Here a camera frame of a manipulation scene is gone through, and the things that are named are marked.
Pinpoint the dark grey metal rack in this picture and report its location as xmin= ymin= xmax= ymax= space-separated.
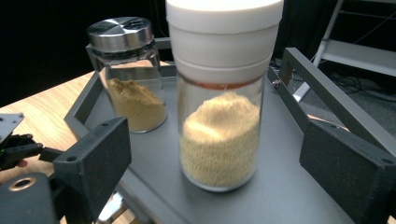
xmin=64 ymin=36 xmax=396 ymax=224

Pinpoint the white-lidded glass seasoning jar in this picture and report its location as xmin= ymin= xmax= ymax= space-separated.
xmin=165 ymin=0 xmax=285 ymax=192

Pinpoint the white metal stand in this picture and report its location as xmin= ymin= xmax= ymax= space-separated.
xmin=292 ymin=0 xmax=396 ymax=103

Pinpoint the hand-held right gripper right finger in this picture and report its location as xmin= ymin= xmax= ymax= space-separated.
xmin=299 ymin=119 xmax=396 ymax=224

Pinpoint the steel-lidded glass spice jar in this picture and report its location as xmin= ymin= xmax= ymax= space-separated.
xmin=86 ymin=16 xmax=168 ymax=134

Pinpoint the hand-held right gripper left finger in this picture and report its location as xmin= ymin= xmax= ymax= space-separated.
xmin=52 ymin=117 xmax=133 ymax=224

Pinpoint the black floor cable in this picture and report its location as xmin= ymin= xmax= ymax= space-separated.
xmin=330 ymin=74 xmax=396 ymax=104

